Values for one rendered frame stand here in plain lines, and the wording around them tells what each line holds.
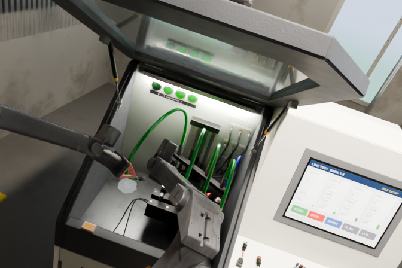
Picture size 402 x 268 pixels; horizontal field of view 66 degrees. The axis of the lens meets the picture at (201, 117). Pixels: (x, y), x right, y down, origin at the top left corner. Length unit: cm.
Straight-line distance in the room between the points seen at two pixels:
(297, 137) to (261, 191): 27
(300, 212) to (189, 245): 86
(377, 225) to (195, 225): 103
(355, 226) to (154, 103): 104
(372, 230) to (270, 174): 48
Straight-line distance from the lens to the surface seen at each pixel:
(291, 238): 148
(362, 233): 152
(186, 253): 62
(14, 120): 88
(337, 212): 144
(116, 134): 111
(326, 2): 330
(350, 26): 332
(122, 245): 133
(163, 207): 143
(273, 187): 134
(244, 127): 147
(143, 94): 152
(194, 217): 62
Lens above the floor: 205
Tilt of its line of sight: 30 degrees down
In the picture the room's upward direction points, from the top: 18 degrees clockwise
